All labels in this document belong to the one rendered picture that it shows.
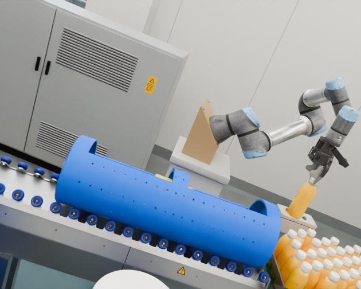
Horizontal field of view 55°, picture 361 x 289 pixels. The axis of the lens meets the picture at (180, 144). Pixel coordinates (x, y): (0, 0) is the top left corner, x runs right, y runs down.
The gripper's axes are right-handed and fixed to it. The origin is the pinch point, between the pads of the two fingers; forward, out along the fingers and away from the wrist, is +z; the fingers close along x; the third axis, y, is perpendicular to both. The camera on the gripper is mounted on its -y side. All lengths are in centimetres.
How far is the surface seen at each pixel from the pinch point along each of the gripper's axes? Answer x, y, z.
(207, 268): 28, 35, 43
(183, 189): 24, 57, 14
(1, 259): 26, 117, 74
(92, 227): 28, 85, 42
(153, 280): 56, 60, 32
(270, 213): 21.2, 20.3, 12.6
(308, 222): -8.9, -14.1, 25.2
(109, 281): 62, 73, 32
